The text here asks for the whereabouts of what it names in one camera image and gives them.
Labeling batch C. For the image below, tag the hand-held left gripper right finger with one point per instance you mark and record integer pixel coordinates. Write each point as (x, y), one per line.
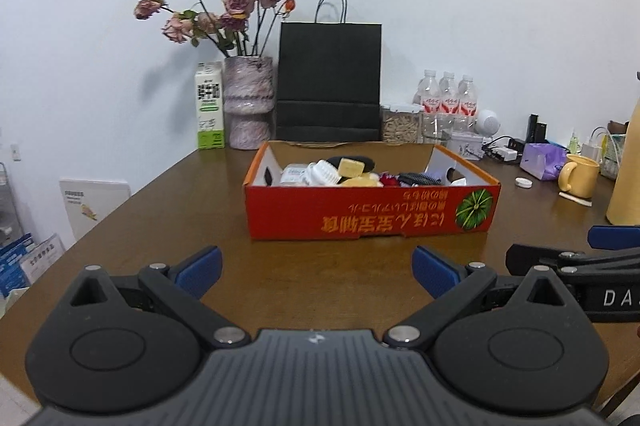
(435, 271)

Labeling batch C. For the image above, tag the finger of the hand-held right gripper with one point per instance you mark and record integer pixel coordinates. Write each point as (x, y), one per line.
(600, 262)
(615, 237)

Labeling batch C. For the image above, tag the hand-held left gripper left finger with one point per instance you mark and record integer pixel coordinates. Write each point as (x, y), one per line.
(200, 268)

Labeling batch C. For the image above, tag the small red object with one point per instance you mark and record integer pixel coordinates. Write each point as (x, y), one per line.
(387, 179)

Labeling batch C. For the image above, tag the orange cardboard box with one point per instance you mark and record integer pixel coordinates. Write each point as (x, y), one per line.
(300, 211)

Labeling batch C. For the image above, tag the large white ribbed lid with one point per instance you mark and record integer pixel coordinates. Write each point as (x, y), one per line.
(325, 172)

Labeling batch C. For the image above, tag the brown wooden desktop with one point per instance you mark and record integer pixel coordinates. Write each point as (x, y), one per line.
(200, 206)

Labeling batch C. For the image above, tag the white paper stick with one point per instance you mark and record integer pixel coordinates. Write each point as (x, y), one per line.
(575, 198)

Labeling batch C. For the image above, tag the cream yellow flask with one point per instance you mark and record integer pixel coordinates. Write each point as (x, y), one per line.
(625, 176)

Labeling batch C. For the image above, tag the yellow mug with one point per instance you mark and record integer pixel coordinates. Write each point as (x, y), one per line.
(582, 178)

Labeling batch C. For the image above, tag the white rounded object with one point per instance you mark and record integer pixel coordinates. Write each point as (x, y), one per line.
(457, 181)

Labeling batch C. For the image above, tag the small green bottle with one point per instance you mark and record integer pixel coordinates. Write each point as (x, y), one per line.
(575, 144)

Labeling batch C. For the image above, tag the white flat cap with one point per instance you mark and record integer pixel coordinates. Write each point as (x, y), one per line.
(523, 182)

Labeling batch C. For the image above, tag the purple tissue pack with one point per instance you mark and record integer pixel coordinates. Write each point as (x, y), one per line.
(540, 161)

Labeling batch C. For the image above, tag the yellow plush toy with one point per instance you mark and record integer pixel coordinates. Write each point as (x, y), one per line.
(362, 181)

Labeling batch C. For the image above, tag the lavender tin box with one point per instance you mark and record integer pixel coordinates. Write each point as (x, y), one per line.
(467, 147)

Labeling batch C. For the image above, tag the small white box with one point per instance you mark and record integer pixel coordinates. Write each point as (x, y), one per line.
(295, 174)

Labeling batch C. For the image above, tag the clear glass jar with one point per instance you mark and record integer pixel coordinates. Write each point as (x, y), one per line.
(436, 130)

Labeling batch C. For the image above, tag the clear cereal container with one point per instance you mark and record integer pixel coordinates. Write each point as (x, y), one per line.
(400, 126)

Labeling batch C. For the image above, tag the white printed box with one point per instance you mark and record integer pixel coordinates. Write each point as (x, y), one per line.
(45, 253)

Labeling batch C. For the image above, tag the green white milk carton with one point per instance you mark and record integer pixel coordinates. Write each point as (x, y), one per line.
(210, 106)

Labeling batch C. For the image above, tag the mottled purple vase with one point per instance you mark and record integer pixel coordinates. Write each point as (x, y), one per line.
(247, 106)

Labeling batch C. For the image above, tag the clear red-label water bottle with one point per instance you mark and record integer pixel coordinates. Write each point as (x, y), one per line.
(448, 99)
(430, 99)
(466, 101)

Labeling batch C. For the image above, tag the blue printed box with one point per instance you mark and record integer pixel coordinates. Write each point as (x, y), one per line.
(15, 263)

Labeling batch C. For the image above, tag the metal storage rack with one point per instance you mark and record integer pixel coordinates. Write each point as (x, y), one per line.
(6, 216)

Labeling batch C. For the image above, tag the black paper bag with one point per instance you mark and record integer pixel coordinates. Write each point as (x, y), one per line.
(327, 76)

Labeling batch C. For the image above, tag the white round camera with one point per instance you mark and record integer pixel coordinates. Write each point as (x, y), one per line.
(489, 124)

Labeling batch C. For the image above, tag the white wall outlet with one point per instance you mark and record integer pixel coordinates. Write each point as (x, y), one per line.
(15, 153)

